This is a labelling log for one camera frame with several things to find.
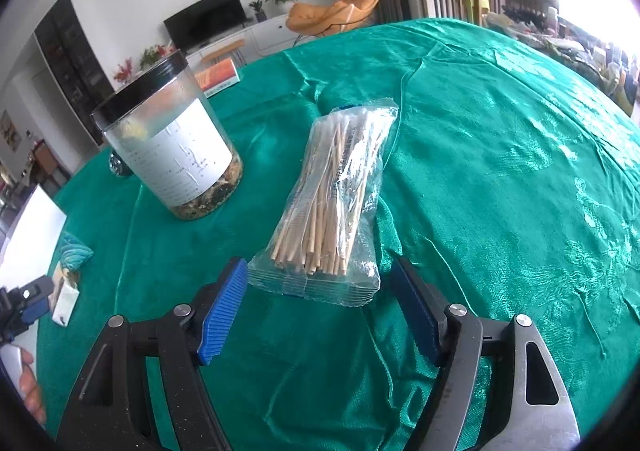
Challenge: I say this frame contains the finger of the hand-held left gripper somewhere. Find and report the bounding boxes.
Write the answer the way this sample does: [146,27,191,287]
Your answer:
[0,276,55,344]

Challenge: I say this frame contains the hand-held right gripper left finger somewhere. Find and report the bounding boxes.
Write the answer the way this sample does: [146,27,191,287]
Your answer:
[56,257,249,451]

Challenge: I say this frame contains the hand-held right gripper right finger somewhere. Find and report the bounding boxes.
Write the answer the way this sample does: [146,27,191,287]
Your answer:
[389,257,581,451]

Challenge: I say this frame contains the bag of wooden cotton swabs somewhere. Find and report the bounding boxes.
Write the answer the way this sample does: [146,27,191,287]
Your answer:
[247,98,401,308]

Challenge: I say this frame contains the person's left hand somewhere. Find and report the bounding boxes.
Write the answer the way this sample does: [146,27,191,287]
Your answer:
[19,350,47,424]

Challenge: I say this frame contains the small white packet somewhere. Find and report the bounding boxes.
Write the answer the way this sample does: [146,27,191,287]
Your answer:
[50,267,81,328]

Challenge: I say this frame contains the teal patterned cloth pouch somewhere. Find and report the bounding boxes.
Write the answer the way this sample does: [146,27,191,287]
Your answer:
[59,232,94,272]

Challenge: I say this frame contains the white paper sheet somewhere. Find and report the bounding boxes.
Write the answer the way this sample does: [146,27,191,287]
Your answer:
[0,184,68,282]

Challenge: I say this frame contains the green satin tablecloth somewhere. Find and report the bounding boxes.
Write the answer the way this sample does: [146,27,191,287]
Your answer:
[37,18,640,451]

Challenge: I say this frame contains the round metal object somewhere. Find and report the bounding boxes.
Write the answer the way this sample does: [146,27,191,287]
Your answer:
[109,153,133,178]

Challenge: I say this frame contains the clear jar with black lid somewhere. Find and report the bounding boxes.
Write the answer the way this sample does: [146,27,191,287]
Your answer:
[91,51,244,222]

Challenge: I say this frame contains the orange flat box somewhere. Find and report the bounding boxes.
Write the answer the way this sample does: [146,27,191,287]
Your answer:
[194,58,242,98]

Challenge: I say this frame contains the black display cabinet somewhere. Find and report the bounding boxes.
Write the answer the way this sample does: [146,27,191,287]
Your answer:
[34,0,118,146]

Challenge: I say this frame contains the wooden stool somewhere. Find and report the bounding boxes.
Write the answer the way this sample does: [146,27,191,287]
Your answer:
[200,38,246,68]

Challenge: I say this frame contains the red leafed potted plant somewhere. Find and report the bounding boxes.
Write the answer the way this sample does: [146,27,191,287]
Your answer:
[140,45,176,69]

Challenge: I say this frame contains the black television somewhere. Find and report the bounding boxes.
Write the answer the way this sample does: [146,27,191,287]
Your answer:
[163,0,247,52]

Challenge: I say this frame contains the pile of assorted clutter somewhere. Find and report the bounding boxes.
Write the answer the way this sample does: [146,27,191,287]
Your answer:
[482,6,640,116]

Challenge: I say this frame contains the orange lounge chair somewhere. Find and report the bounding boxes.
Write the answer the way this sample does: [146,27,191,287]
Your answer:
[286,0,390,44]

